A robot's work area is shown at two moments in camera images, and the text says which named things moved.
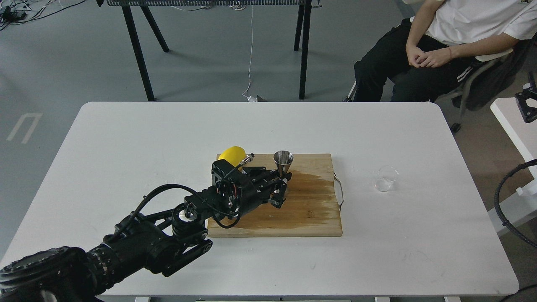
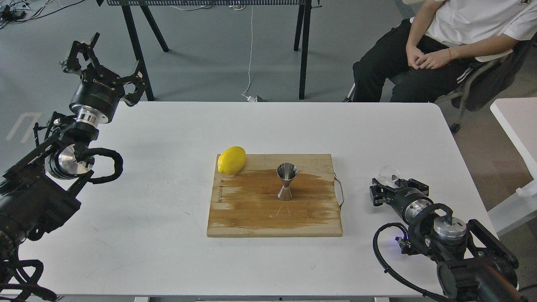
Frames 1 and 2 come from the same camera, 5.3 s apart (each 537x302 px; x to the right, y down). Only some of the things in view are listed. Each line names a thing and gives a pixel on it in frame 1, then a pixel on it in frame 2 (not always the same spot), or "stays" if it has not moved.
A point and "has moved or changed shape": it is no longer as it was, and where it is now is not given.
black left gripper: x=242 y=189 to x=100 y=91
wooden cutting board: x=311 y=207 stays
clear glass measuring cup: x=385 y=176 stays
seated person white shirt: x=426 y=55 stays
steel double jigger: x=283 y=159 has moved or changed shape
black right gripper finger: x=529 y=113 to x=407 y=201
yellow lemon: x=235 y=154 stays
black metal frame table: x=302 y=36 stays
